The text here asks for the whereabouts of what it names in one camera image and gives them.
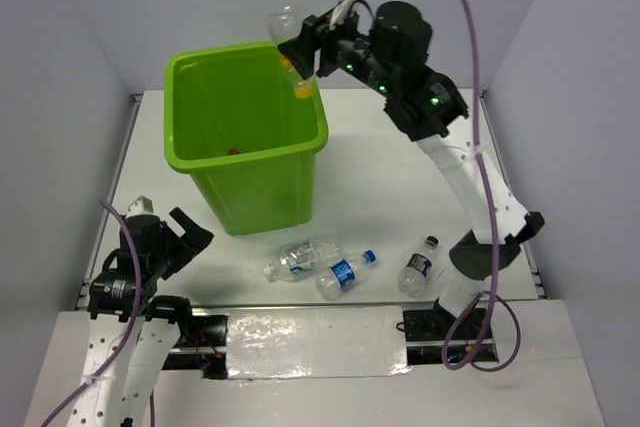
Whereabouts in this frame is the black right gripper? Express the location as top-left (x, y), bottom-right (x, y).
top-left (275, 0), bottom-right (393, 96)

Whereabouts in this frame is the crushed bottle orange cap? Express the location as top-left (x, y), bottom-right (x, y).
top-left (268, 5), bottom-right (314, 99)

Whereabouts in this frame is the green label clear bottle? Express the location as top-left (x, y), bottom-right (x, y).
top-left (263, 234), bottom-right (343, 283)

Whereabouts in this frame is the blue label bottle blue cap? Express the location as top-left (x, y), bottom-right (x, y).
top-left (315, 250), bottom-right (377, 301)

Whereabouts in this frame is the black label bottle black cap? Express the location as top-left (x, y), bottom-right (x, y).
top-left (397, 236), bottom-right (439, 298)

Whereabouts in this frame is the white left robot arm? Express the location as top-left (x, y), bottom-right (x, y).
top-left (67, 198), bottom-right (214, 426)

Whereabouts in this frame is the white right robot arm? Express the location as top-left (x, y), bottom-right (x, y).
top-left (268, 1), bottom-right (544, 338)

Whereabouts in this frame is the green plastic bin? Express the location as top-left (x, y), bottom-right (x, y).
top-left (164, 42), bottom-right (329, 235)

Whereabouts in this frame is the silver foil sheet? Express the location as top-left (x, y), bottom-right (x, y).
top-left (226, 306), bottom-right (410, 380)

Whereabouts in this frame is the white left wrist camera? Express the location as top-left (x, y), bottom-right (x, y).
top-left (125, 196), bottom-right (154, 219)

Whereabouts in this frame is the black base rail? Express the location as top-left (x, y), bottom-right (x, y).
top-left (149, 299), bottom-right (499, 378)

